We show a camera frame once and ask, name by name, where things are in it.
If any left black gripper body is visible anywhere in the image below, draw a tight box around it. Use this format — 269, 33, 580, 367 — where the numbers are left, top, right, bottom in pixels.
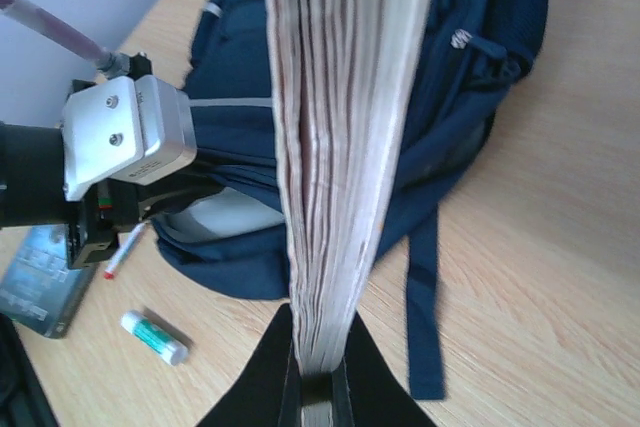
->
66, 54, 220, 269

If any dark Wuthering Heights book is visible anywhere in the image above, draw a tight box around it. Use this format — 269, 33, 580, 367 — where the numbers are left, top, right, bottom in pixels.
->
1, 225, 96, 339

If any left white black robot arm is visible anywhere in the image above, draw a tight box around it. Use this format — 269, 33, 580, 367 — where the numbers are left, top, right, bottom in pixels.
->
1, 54, 222, 269

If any pink purple paperback book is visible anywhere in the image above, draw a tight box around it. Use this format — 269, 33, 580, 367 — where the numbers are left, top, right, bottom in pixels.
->
266, 0, 431, 426

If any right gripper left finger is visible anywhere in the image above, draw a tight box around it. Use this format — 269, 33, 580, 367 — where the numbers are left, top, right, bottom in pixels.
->
199, 304, 302, 427

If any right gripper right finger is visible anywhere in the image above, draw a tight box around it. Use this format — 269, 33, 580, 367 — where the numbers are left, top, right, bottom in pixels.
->
331, 316, 435, 427

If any red marker pen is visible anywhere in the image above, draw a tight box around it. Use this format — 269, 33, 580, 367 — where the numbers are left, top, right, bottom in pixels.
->
103, 223, 147, 280

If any green white glue stick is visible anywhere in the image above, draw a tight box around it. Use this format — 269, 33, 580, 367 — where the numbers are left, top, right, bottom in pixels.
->
120, 310, 189, 366

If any navy blue student backpack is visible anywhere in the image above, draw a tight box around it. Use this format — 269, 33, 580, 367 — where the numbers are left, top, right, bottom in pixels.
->
153, 0, 549, 401

